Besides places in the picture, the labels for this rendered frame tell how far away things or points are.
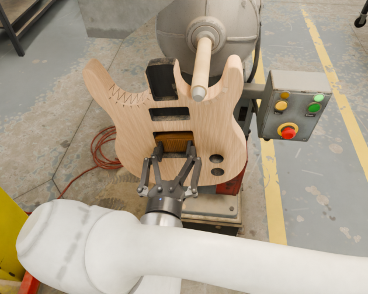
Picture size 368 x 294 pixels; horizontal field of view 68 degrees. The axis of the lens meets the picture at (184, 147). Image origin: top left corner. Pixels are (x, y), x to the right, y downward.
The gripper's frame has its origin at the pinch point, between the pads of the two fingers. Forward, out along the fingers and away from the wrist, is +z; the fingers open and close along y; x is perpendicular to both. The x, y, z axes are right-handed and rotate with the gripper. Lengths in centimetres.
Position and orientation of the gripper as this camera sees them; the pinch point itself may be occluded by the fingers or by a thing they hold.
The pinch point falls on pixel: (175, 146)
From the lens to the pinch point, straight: 68.6
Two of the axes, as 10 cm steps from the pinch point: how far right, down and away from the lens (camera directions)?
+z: 1.1, -7.5, 6.6
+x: -1.5, -6.6, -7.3
